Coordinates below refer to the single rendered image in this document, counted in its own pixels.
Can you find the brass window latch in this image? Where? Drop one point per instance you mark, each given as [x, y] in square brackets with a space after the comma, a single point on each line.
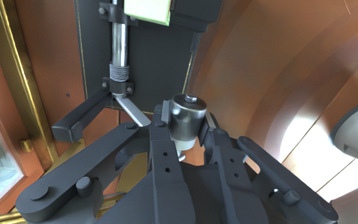
[26, 145]

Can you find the grey round dish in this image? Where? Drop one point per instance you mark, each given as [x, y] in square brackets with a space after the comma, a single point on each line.
[345, 137]

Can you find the silver vertical shaft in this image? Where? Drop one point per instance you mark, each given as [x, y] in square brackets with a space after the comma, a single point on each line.
[119, 42]

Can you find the dark grey bar bracket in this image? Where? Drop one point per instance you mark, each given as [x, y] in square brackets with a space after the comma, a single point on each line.
[81, 117]

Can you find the dark grey shaft clamp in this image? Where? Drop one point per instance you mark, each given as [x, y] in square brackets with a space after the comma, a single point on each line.
[117, 14]
[120, 86]

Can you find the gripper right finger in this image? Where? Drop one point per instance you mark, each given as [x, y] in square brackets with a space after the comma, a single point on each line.
[232, 167]

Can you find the steel cylindrical knob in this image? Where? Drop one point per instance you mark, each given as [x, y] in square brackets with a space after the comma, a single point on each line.
[186, 120]

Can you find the grey coil spring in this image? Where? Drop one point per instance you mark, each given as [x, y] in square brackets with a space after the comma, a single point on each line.
[119, 72]

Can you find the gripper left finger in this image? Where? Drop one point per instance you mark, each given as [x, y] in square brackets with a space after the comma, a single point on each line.
[84, 156]

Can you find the silver lever bar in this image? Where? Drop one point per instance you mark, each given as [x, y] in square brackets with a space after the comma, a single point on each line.
[131, 110]

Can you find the glass window pane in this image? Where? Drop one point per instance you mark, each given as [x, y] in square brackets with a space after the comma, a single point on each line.
[7, 170]

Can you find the dark grey box housing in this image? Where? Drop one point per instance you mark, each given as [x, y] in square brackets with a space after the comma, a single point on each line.
[195, 12]

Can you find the dark grey press body plate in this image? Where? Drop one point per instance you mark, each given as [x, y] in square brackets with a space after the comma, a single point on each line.
[156, 61]

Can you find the pale green ticket block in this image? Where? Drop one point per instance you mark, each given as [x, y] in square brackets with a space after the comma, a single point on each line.
[146, 9]

